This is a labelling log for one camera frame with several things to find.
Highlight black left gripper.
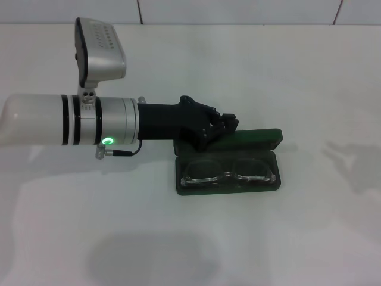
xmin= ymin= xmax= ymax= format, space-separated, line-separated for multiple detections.
xmin=136 ymin=95 xmax=240 ymax=151

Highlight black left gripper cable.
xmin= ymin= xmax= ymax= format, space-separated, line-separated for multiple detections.
xmin=104 ymin=139 xmax=143 ymax=158

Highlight green glasses case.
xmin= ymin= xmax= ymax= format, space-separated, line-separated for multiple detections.
xmin=173 ymin=128 xmax=283 ymax=197

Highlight clear white glasses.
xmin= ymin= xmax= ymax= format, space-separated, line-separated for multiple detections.
xmin=179 ymin=157 xmax=277 ymax=188

